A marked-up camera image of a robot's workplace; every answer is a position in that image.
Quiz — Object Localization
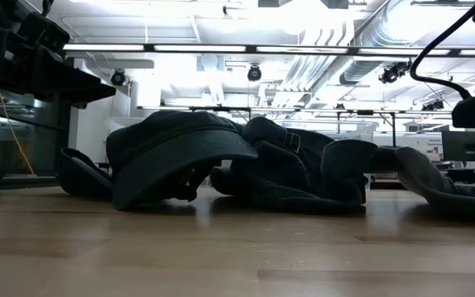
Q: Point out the silver ventilation duct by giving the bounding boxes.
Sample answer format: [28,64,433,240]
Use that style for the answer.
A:
[338,0,432,86]

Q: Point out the black aluminium table frame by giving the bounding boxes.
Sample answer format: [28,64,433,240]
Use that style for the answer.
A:
[0,175,59,191]

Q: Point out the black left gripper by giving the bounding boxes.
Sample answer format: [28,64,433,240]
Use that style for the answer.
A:
[6,11,117,106]

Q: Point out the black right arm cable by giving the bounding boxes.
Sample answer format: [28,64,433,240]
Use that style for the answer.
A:
[409,4,475,100]

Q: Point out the black ceiling fixture cluster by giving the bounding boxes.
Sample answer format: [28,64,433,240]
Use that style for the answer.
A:
[378,60,412,85]

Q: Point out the long LED light bar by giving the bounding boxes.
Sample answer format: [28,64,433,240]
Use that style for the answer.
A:
[62,42,475,58]

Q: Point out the yellow hanging cable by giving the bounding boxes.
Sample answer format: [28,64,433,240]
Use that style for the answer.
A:
[0,88,35,175]

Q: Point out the small black ceiling fixture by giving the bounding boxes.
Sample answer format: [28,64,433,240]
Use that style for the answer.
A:
[421,98,445,111]

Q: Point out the white poster board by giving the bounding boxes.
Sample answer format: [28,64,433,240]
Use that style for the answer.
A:
[375,132,444,163]

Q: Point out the dark distant desk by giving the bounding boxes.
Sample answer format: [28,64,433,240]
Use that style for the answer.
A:
[443,167,475,186]

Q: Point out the black computer monitor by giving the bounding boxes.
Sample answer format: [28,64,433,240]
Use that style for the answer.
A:
[441,130,475,163]

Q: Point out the round black ceiling lamp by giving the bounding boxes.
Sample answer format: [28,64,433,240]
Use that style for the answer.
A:
[110,68,128,87]
[247,64,263,83]

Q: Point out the dark blue baseball cap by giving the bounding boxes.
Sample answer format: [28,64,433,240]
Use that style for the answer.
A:
[105,110,259,212]
[57,147,115,198]
[209,116,369,210]

